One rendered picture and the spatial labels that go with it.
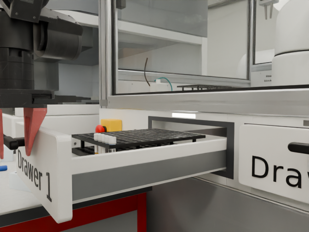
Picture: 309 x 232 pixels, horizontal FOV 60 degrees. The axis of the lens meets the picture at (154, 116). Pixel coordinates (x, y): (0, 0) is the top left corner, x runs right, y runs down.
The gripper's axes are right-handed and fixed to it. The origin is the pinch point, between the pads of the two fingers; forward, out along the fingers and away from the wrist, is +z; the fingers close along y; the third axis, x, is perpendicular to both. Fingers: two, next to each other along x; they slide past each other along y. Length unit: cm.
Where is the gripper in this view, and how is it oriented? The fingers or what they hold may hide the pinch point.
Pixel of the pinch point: (14, 151)
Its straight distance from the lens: 45.2
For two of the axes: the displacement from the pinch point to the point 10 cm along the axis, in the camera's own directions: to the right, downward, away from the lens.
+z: -0.1, 10.0, 0.6
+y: 8.0, -0.3, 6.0
